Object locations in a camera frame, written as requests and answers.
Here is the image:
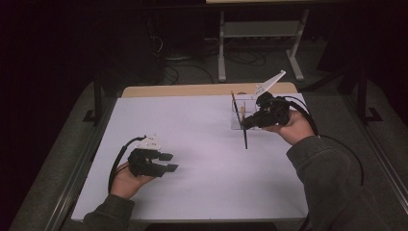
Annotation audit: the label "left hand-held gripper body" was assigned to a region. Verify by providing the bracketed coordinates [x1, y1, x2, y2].
[127, 134, 167, 178]

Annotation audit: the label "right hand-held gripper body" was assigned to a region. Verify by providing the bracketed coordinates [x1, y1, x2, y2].
[251, 69, 292, 129]

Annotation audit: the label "clear acrylic organizer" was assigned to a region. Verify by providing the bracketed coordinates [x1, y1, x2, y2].
[230, 98, 264, 131]

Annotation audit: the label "black brush with round head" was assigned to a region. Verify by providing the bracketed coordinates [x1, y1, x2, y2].
[240, 105, 249, 151]

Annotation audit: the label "brush with tan handle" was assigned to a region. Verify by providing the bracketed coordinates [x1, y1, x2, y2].
[230, 90, 244, 128]

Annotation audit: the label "person's left hand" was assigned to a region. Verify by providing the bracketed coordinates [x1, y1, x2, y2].
[110, 162, 155, 200]

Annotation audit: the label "person's right hand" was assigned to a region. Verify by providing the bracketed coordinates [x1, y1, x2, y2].
[263, 110, 316, 146]

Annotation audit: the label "white table cover sheet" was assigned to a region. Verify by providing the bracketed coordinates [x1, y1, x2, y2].
[70, 92, 322, 223]

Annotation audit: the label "wooden table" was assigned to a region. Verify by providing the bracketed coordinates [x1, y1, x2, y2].
[121, 82, 298, 98]

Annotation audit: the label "black metal stand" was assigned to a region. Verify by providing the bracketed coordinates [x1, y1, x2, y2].
[356, 66, 384, 125]
[82, 72, 106, 125]

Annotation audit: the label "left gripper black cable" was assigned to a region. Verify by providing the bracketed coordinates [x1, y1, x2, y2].
[107, 136, 147, 194]

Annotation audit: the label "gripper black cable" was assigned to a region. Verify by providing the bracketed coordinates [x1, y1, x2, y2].
[282, 95, 366, 188]
[107, 136, 147, 194]

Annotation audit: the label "metal rail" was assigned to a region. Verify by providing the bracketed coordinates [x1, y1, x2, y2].
[42, 95, 117, 231]
[341, 95, 408, 206]

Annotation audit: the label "black floor cables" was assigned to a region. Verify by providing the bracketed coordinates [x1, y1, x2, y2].
[162, 47, 268, 86]

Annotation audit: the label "white metal desk frame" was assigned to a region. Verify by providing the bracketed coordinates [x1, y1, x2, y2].
[217, 9, 312, 83]

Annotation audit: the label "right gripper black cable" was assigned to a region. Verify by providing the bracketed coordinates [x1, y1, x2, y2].
[282, 95, 366, 188]

